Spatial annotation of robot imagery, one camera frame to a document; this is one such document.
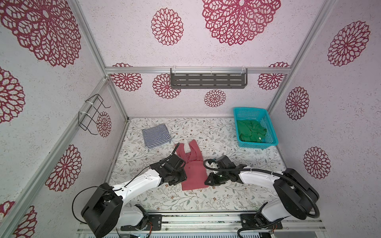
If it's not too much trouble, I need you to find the green tank top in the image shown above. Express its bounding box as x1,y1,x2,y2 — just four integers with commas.
237,120,267,143

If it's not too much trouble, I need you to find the maroon red tank top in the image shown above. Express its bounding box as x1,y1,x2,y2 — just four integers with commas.
176,140,208,191

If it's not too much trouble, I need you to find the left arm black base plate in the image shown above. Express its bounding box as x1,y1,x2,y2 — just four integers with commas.
120,214,163,231

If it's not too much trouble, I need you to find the blue white striped tank top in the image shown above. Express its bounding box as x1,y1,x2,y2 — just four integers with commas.
142,124,172,149

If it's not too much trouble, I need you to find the black wire wall rack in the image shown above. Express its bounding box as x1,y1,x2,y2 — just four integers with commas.
77,94,112,137

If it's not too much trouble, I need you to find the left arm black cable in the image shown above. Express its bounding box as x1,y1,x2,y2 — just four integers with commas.
71,142,181,225

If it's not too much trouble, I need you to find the floral table mat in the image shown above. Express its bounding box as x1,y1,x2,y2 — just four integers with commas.
109,118,285,211

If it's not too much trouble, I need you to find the aluminium front rail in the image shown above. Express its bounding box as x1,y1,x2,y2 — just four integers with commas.
76,211,326,234

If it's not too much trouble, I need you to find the teal plastic basket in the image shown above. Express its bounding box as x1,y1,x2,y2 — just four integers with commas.
233,107,278,150

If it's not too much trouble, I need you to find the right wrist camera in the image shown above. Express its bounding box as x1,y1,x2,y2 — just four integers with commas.
216,156,236,169

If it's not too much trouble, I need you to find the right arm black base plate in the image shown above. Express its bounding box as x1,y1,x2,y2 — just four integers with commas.
240,213,283,231

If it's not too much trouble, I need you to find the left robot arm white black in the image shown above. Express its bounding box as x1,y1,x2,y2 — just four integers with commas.
81,159,187,238

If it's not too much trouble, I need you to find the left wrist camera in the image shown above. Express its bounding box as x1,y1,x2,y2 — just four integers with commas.
164,154,185,171

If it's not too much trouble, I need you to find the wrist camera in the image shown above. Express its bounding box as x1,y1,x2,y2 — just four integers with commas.
216,156,236,169
164,154,185,171

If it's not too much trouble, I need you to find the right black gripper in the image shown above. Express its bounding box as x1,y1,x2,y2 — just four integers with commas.
202,171,228,186

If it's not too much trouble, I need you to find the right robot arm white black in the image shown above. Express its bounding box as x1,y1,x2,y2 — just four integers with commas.
204,163,320,226

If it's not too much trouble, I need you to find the grey metal wall shelf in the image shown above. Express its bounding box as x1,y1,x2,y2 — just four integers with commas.
170,68,248,89

